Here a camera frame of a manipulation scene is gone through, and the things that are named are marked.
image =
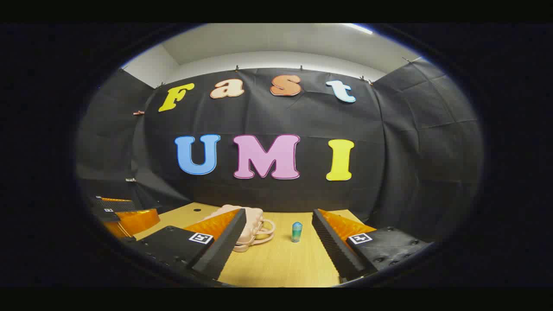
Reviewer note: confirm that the green blue bottle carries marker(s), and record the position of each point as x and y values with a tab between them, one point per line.
296	232

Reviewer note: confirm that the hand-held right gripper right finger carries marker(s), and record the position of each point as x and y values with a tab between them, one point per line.
332	250

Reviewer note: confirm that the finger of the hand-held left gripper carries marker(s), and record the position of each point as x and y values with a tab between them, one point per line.
116	205
138	222

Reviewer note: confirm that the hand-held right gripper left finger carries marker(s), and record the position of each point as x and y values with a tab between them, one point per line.
224	246

